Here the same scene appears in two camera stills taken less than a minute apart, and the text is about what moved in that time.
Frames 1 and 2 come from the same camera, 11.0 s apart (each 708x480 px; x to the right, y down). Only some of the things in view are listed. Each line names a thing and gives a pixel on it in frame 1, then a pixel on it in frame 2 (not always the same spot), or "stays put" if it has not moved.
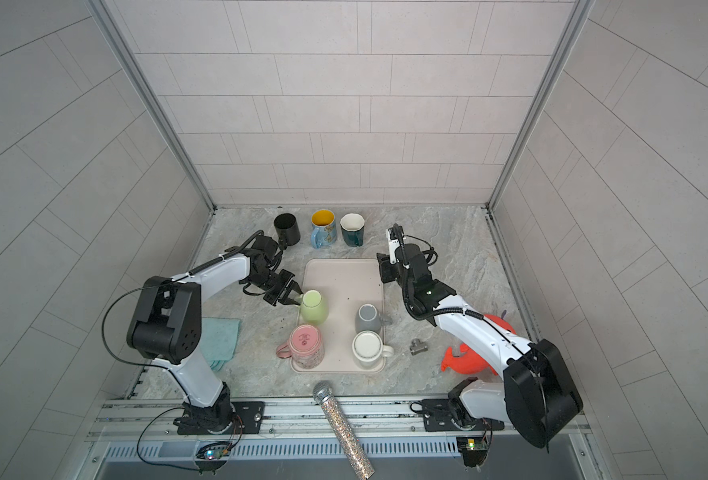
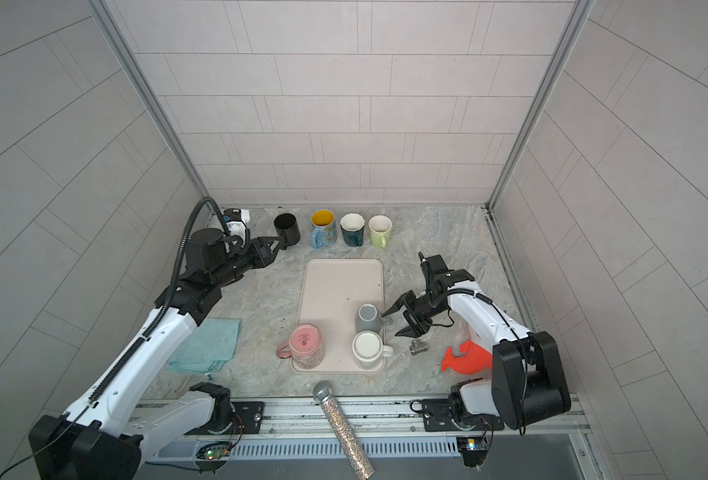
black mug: [287, 230] stays put
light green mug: [313, 308] to [379, 228]
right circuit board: [474, 450] stays put
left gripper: [289, 282] to [249, 244]
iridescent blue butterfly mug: [324, 228] stays put
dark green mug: [352, 227] stays put
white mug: [369, 350] stays put
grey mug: [369, 318] stays put
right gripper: [385, 265] to [413, 329]
